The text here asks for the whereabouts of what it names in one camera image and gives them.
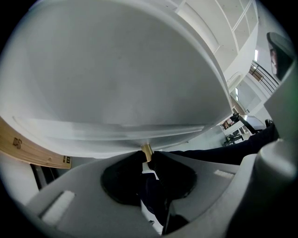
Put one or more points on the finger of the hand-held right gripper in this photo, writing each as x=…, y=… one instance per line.
x=285, y=58

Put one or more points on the long ceiling light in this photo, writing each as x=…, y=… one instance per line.
x=256, y=55

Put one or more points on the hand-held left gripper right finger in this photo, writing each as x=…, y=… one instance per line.
x=209, y=193

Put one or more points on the person's dark trousers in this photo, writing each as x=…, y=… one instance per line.
x=221, y=152

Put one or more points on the brown cardboard box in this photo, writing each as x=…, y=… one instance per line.
x=30, y=151

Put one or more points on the small white drawer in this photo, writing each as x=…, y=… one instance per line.
x=104, y=69

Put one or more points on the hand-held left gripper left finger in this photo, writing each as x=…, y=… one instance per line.
x=88, y=200

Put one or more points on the brass drawer knob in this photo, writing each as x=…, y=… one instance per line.
x=147, y=152

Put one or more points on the white desk with shelf hutch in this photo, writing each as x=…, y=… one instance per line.
x=242, y=30

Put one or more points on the black balcony railing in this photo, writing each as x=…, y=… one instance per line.
x=265, y=76

